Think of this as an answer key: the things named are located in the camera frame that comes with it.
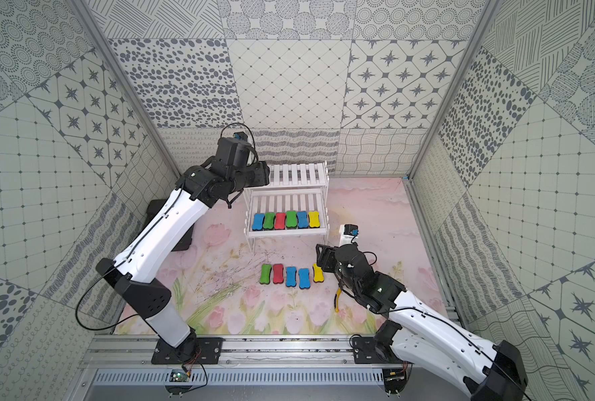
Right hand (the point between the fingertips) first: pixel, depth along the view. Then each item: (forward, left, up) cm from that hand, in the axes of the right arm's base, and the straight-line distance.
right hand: (325, 249), depth 77 cm
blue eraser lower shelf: (+11, +24, -2) cm, 26 cm away
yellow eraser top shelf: (-2, +2, -16) cm, 16 cm away
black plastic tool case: (+24, +71, -10) cm, 76 cm away
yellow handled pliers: (-10, -4, -17) cm, 20 cm away
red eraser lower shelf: (+12, +16, -2) cm, 20 cm away
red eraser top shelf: (-1, +17, -17) cm, 24 cm away
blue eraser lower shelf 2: (+14, +8, -3) cm, 16 cm away
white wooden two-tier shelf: (+18, +11, +10) cm, 23 cm away
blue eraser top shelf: (-1, +12, -18) cm, 21 cm away
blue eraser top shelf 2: (-3, +7, -17) cm, 19 cm away
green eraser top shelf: (-1, +22, -17) cm, 28 cm away
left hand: (+17, +20, +21) cm, 33 cm away
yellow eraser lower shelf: (+14, +4, -3) cm, 15 cm away
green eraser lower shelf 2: (+14, +12, -2) cm, 18 cm away
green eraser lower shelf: (+13, +20, -2) cm, 24 cm away
